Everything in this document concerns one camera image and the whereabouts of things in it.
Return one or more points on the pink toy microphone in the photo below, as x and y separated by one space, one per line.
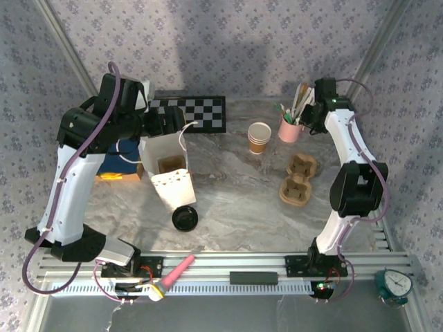
176 275

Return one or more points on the pink holder cup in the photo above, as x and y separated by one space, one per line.
289 133

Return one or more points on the black plastic cup lid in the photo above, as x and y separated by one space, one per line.
185 218

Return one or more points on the black rectangular bar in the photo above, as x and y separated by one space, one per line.
252 278

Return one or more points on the teal desk clock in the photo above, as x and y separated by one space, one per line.
396 283

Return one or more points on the aluminium corner post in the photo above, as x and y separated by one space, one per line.
374 52
65 41

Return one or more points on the yellow cloth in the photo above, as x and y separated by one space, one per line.
110 176

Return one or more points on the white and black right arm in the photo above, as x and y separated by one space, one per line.
346 145

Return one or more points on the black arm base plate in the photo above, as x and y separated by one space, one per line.
155 266
294 266

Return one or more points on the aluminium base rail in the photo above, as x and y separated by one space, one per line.
221 263

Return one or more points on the wooden stirrer stick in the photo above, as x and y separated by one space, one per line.
304 90

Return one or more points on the small circuit board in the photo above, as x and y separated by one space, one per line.
128 290
323 288

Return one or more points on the black and white chessboard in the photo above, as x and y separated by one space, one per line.
207 110

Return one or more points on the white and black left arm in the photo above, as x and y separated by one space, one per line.
72 193

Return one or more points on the white cartoon print paper bag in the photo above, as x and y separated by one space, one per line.
173 188

